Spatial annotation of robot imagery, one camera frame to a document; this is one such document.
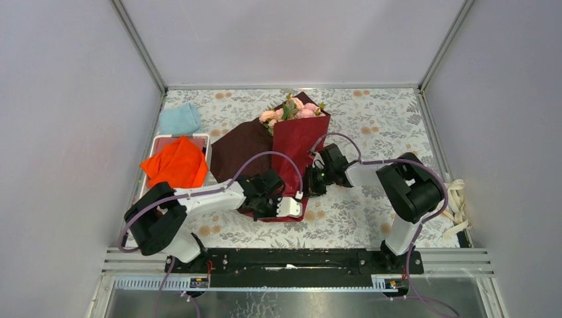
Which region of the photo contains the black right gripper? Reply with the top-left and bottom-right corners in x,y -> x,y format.
298,164 -> 335,199

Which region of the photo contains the dark red wrapping paper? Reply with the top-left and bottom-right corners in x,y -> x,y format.
210,92 -> 330,222

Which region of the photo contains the cream ribbon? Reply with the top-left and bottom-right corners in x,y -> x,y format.
442,179 -> 472,241

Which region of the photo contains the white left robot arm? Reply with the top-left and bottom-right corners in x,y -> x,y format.
124,170 -> 301,272

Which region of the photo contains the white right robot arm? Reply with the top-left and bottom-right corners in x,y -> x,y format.
304,144 -> 446,273

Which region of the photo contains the floral patterned table mat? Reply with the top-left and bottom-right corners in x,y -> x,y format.
164,88 -> 438,248

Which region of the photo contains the orange cloth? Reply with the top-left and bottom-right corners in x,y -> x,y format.
140,136 -> 209,189

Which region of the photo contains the light blue cloth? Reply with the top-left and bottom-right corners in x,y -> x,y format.
158,103 -> 201,134

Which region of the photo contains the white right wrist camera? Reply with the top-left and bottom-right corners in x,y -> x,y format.
309,152 -> 325,170

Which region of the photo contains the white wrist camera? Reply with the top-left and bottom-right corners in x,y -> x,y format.
309,152 -> 325,170
276,197 -> 304,219

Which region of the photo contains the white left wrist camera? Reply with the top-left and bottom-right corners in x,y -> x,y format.
276,197 -> 304,219

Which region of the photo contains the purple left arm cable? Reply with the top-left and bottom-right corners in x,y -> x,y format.
116,150 -> 305,318

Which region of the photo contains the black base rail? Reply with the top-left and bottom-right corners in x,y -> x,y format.
164,248 -> 424,288

